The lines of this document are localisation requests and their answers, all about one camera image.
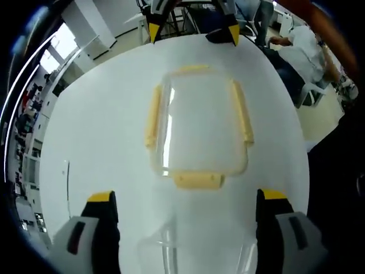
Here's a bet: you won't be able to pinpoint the clear plastic storage box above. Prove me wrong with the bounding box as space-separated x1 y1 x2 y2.
136 215 259 274

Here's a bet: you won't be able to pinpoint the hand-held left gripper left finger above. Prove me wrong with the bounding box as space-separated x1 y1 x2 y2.
52 190 121 274

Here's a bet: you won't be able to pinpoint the clear storage box lid yellow latches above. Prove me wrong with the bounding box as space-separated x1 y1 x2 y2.
144 65 256 191

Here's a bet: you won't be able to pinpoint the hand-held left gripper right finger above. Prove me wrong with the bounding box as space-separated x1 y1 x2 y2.
255 188 337 274

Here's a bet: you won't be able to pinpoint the white square column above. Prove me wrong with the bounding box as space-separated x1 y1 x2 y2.
60 0 118 61

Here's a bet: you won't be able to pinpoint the person's dark shirt torso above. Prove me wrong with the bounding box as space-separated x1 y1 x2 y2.
306 114 365 274

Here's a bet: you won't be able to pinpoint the white plastic chair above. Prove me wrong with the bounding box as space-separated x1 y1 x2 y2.
293 81 327 110

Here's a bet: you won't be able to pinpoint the white office desk row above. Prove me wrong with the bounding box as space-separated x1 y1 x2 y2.
7 85 59 232

